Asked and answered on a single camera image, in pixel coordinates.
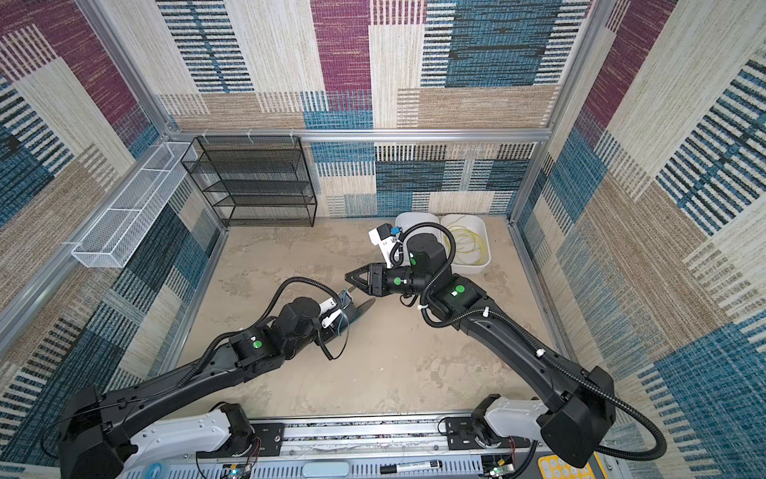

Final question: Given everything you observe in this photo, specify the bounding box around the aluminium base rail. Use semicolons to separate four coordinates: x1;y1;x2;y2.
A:
121;397;621;478

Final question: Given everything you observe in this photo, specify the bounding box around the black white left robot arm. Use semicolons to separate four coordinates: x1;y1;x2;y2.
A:
56;297;339;478

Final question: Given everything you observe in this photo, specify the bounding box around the white plastic tub right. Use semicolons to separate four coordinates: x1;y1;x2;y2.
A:
440;214;492;275

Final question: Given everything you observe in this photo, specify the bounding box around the white plastic tub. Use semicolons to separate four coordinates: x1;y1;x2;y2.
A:
389;213;445;271
440;214;492;275

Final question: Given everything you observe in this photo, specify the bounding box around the black marker pen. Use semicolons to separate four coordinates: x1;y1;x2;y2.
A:
379;460;443;475

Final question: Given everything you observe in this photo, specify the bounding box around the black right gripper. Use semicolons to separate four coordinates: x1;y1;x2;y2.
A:
345;260;431;299

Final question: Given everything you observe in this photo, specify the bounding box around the white wire mesh basket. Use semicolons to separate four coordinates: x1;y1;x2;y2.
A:
72;142;189;269

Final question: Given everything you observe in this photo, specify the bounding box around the yellow cable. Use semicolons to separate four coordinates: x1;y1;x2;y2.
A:
445;224;485;265

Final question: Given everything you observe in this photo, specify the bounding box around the black perforated cable spool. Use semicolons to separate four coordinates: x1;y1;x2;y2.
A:
337;291;376;335

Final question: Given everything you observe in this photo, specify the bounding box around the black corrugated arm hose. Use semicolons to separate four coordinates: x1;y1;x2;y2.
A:
172;275;342;390
388;222;668;462

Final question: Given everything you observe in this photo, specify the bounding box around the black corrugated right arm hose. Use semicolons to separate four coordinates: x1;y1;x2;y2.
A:
388;222;668;462

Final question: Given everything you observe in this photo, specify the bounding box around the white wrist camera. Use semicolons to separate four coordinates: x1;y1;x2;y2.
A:
319;295;352;329
368;224;401;269

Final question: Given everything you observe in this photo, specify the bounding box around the yellow keypad pendant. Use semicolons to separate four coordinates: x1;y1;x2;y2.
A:
538;455;608;479

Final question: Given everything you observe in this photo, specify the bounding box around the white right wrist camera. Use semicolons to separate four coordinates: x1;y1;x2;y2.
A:
368;224;401;269

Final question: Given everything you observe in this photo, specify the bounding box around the light blue label plate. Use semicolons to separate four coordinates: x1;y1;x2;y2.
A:
301;460;351;479

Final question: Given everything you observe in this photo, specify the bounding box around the white plastic tub left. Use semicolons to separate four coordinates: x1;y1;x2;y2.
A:
389;213;445;271

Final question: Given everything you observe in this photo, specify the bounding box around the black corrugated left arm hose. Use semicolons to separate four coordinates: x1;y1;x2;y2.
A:
172;275;342;390

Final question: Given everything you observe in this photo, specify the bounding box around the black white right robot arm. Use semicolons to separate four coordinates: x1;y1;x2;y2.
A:
345;224;616;467

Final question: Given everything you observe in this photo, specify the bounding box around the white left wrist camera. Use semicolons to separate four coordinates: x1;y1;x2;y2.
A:
319;295;352;329

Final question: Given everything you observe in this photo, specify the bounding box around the black wire mesh shelf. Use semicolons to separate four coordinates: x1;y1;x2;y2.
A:
181;136;318;228

